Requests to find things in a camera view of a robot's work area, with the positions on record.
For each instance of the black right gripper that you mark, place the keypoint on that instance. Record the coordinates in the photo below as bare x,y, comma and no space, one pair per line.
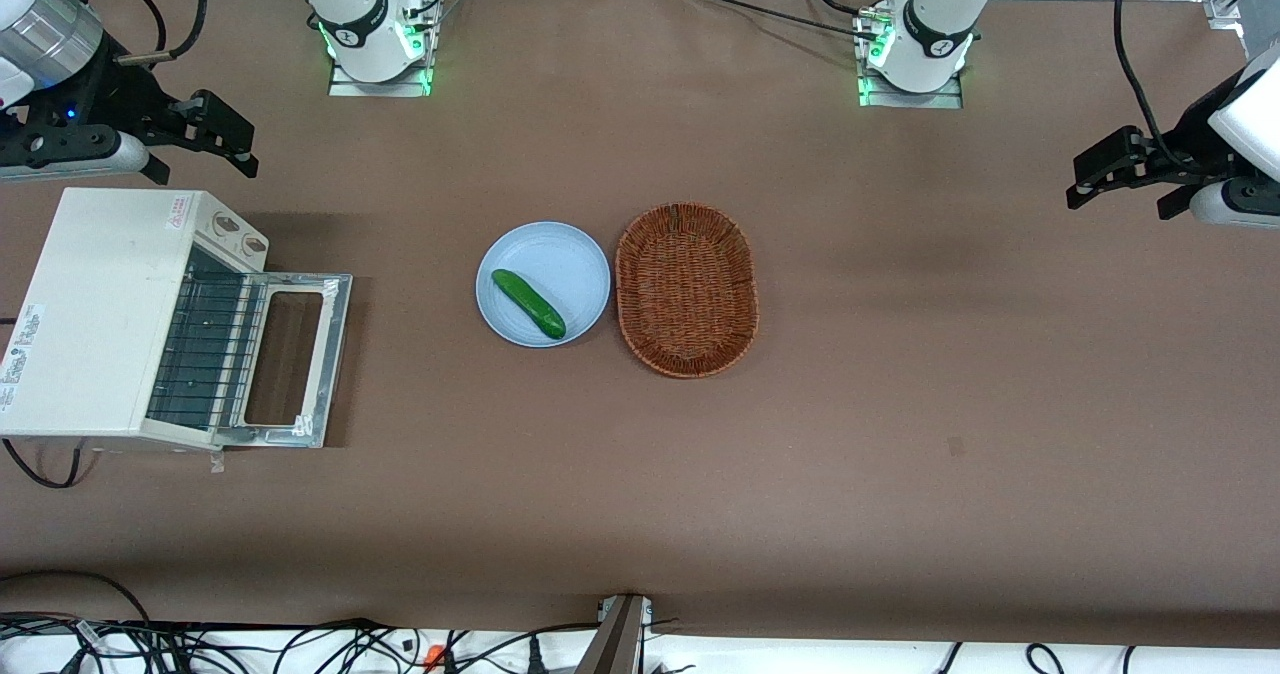
108,95

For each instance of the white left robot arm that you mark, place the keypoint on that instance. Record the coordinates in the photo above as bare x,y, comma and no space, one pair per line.
935,24

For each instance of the round oven knob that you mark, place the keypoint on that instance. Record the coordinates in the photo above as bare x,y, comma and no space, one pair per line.
226,225
255,246

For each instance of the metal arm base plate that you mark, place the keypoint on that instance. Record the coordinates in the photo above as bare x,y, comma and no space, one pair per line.
940,101
400,89

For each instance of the orange plug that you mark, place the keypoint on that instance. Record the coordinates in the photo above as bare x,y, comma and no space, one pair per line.
434,657

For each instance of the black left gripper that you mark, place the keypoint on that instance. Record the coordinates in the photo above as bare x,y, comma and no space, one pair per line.
1186,140

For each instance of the light blue plate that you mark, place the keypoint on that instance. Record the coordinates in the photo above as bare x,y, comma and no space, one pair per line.
565,264

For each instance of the green cucumber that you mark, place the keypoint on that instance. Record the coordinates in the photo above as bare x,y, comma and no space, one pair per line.
528,304

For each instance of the cream toaster oven body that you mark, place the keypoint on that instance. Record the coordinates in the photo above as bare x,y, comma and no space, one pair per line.
95,314

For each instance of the brown wicker basket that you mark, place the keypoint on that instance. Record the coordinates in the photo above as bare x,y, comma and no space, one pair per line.
686,289

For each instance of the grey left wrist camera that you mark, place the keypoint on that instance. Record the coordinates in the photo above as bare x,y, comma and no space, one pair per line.
1240,204

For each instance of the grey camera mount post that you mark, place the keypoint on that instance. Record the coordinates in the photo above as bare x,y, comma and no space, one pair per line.
615,644

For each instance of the red warning sticker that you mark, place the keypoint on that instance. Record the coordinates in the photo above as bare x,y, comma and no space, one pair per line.
177,211

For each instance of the white printed oven label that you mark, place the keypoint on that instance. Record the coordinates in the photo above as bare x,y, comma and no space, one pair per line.
22,354

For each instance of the oven door with glass window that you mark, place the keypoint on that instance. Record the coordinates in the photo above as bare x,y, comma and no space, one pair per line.
332,354

